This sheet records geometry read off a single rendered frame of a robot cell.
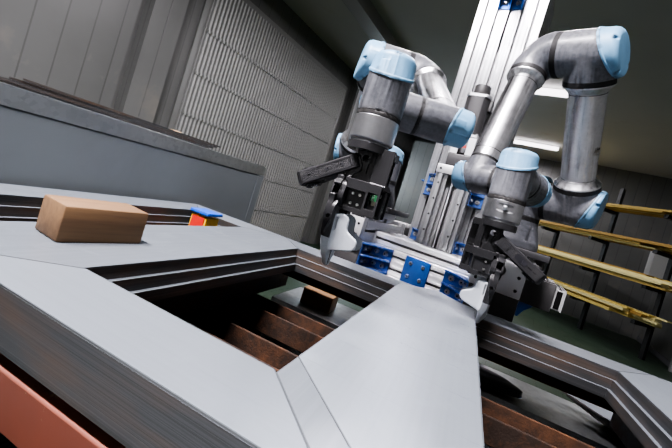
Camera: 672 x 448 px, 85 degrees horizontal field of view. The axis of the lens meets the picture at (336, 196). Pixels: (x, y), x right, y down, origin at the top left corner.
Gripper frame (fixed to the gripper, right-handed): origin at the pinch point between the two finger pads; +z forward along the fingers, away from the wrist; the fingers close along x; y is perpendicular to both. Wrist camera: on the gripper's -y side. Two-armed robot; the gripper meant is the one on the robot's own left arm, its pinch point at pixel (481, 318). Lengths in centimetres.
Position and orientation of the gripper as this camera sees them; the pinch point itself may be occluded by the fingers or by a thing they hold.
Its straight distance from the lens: 85.4
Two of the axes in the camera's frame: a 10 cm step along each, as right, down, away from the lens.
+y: -8.9, -2.7, 3.5
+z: -2.9, 9.6, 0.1
